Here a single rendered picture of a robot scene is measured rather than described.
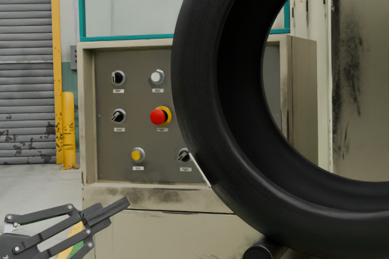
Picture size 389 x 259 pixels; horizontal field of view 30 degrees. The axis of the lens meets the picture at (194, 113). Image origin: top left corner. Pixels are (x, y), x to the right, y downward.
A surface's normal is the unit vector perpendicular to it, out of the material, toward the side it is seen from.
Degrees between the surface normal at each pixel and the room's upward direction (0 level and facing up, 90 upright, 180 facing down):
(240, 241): 90
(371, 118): 90
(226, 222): 90
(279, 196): 99
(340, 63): 90
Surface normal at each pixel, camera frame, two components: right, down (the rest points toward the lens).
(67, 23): 0.05, 0.05
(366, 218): -0.31, 0.24
